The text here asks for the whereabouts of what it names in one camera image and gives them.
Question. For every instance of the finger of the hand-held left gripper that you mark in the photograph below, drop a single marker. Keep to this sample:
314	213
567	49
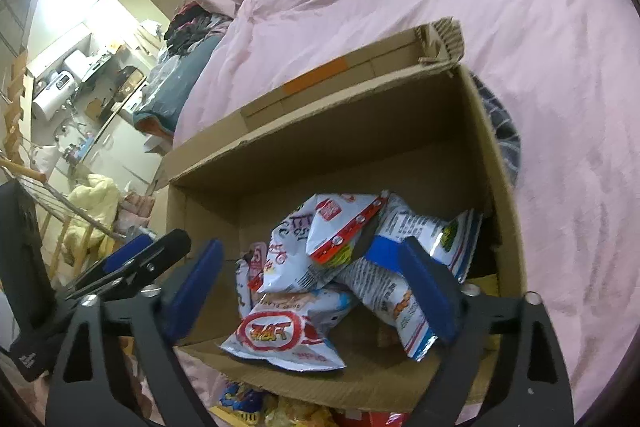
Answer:
120	254
165	252

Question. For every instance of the pink blanket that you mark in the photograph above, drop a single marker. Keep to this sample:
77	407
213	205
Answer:
550	107

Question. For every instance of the pile of dark clothes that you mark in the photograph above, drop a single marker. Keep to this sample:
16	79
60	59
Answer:
195	27

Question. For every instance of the white blue orange snack bag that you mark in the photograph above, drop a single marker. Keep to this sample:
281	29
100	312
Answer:
390	292

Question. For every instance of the white bag red characters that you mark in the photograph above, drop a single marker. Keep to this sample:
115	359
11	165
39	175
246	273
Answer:
285	257

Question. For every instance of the white bag red striped edge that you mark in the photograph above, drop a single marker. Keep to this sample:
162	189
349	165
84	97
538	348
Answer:
340	227

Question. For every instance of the pink red snack pouch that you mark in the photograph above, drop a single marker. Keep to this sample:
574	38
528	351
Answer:
250	277

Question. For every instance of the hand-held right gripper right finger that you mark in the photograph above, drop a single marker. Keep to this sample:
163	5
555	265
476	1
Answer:
430	297

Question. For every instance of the white water heater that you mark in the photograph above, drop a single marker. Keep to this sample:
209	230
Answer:
50	99

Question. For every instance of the dark grey cloth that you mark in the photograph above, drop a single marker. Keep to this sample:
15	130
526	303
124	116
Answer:
505	132

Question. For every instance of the blue jeans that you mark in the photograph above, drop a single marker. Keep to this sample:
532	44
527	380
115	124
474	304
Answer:
170	92

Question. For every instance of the red snack bag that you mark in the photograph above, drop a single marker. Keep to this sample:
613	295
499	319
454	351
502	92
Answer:
370	419

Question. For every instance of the brown cardboard box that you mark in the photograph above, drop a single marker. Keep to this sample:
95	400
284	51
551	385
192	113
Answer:
350	147

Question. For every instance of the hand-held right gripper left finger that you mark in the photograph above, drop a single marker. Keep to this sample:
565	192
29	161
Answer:
200	287

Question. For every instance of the yellow chip bag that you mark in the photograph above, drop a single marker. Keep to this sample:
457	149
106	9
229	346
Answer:
300	417

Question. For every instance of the pale yellow quilt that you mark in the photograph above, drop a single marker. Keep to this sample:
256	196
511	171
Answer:
95	202

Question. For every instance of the white bag with red oval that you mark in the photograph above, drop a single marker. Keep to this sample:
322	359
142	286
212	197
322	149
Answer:
280	337

